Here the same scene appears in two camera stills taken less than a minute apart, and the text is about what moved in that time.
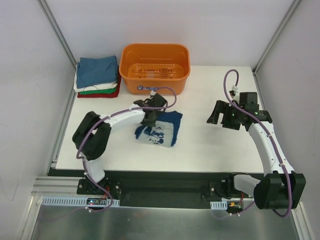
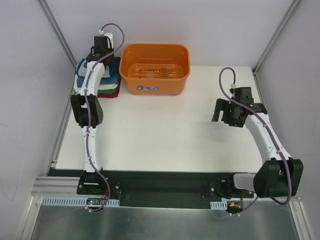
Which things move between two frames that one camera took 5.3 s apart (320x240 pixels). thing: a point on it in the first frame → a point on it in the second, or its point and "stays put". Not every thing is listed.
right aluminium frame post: [292, 7] stays put
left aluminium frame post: [44, 6] stays put
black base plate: [164, 189] stays put
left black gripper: [149, 119] → [107, 59]
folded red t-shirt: [115, 95] stays put
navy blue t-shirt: [165, 131] → [112, 63]
